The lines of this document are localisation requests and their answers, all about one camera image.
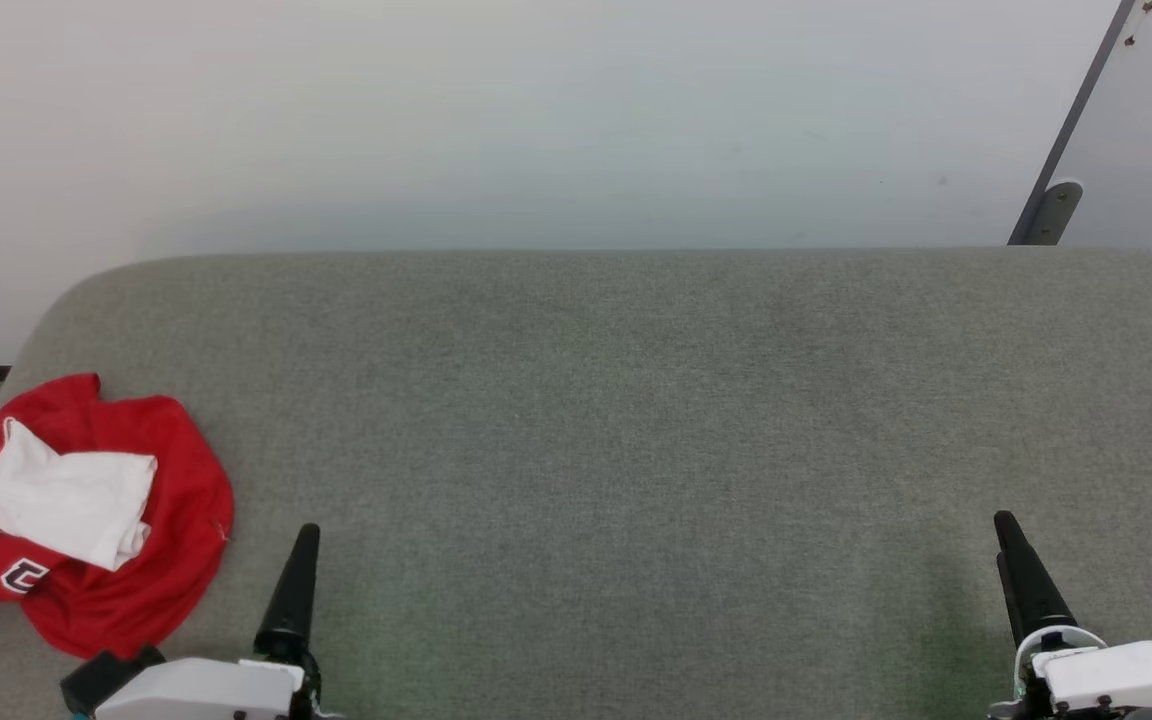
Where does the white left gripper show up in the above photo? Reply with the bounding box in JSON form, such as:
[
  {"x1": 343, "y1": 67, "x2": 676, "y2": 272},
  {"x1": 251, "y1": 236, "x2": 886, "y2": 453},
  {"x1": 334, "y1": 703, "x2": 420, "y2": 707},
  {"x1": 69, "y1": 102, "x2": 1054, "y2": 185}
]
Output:
[{"x1": 94, "y1": 523, "x2": 325, "y2": 720}]

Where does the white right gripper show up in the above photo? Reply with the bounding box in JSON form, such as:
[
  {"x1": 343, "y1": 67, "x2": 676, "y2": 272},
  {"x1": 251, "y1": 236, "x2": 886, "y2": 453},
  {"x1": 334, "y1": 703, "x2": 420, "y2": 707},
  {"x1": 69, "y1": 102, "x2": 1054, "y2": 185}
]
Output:
[{"x1": 988, "y1": 511, "x2": 1152, "y2": 720}]

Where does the red and white jersey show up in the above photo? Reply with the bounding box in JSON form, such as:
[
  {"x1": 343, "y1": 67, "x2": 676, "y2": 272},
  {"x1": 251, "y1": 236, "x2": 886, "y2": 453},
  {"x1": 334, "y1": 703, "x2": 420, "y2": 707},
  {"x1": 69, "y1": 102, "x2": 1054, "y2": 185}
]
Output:
[{"x1": 0, "y1": 373, "x2": 235, "y2": 661}]

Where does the grey metal post with bracket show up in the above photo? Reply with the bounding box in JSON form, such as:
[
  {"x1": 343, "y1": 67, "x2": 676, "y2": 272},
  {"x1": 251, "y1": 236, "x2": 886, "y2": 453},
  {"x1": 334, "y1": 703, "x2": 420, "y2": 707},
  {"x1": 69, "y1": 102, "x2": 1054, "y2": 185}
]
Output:
[{"x1": 1007, "y1": 0, "x2": 1137, "y2": 247}]

